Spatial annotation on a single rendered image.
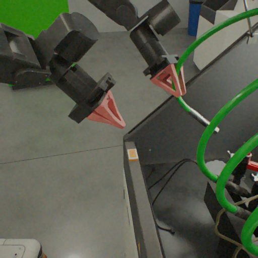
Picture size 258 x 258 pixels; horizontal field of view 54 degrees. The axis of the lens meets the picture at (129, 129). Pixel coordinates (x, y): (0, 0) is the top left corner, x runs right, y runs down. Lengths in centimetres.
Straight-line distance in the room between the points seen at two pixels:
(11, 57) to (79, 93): 13
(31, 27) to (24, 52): 326
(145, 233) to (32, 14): 329
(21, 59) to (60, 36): 7
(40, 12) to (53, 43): 323
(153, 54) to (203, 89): 30
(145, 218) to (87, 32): 46
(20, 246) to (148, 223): 97
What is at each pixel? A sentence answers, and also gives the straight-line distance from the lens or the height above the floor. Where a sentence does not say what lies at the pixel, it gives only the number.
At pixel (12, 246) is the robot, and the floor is 28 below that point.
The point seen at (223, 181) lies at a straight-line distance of 44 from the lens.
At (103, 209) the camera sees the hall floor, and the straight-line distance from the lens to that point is 194.
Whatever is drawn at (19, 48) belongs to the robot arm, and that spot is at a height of 139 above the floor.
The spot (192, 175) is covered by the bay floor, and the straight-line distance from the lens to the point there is 99.
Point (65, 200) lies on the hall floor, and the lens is 204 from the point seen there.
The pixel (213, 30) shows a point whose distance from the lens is 62.
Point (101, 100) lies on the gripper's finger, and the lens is 47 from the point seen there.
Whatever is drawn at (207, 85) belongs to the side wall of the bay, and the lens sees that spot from 90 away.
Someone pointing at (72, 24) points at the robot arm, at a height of 142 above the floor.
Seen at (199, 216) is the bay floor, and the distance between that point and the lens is 87.
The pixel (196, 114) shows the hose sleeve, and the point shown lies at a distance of 69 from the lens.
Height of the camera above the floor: 149
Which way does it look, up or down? 33 degrees down
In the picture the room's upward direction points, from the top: straight up
